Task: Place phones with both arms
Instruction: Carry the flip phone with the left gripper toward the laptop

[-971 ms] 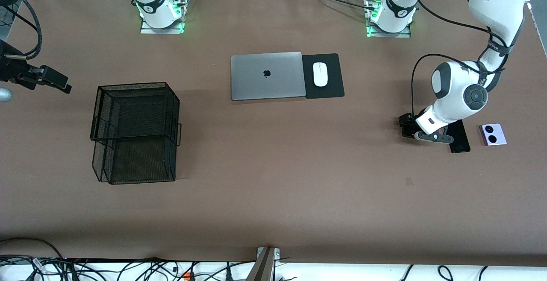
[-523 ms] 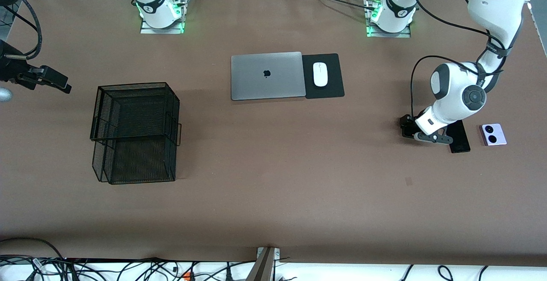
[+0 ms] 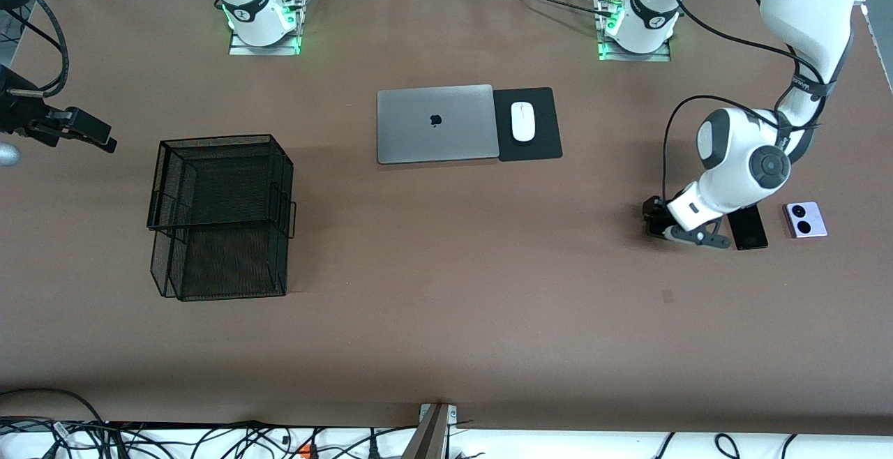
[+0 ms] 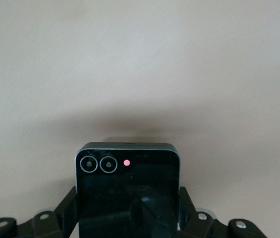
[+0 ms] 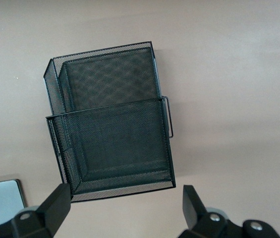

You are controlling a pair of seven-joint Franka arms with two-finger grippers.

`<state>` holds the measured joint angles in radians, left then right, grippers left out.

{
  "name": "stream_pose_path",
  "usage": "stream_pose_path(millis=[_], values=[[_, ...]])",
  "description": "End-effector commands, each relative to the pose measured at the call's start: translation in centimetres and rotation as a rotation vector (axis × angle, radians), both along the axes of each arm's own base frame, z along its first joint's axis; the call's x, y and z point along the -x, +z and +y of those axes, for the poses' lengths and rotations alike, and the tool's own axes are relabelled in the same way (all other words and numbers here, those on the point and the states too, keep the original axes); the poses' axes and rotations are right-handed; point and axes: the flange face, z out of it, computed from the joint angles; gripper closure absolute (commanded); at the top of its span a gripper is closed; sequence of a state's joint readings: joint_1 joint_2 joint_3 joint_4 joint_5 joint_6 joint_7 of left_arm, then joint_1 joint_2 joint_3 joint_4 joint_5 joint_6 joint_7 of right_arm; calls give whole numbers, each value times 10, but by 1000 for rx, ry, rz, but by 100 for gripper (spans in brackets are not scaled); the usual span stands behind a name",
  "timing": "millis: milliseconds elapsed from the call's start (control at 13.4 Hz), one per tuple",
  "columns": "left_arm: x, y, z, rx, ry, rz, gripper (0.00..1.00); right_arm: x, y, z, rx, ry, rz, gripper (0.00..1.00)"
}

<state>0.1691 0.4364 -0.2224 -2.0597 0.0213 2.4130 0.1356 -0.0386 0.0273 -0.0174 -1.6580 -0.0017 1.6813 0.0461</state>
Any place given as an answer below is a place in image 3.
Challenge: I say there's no aluminium camera mast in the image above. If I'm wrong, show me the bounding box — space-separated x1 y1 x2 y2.
401 403 459 459

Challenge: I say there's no black slab smartphone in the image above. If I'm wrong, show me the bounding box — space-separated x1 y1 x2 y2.
728 204 769 250

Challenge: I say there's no white computer mouse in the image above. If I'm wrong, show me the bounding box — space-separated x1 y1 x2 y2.
511 101 536 142

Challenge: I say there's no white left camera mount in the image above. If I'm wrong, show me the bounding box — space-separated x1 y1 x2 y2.
666 186 721 234

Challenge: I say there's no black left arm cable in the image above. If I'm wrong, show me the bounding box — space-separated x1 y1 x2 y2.
659 0 838 202

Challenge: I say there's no silver closed laptop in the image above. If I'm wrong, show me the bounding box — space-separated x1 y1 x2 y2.
377 84 500 165

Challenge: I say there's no black looped floor cable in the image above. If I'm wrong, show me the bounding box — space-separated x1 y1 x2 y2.
0 388 105 425

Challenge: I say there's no black mesh two-tier tray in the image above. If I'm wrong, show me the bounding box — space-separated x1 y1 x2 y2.
147 134 297 302

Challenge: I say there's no lilac flip phone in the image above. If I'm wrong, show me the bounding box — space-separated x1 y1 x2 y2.
784 202 828 239

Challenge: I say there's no black floor cable tangle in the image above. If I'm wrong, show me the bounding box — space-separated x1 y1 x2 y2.
0 417 402 459

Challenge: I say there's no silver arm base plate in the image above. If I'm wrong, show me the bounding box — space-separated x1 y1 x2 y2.
596 0 673 62
229 0 303 56

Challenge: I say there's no black mouse pad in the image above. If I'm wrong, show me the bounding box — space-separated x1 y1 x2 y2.
493 87 563 163

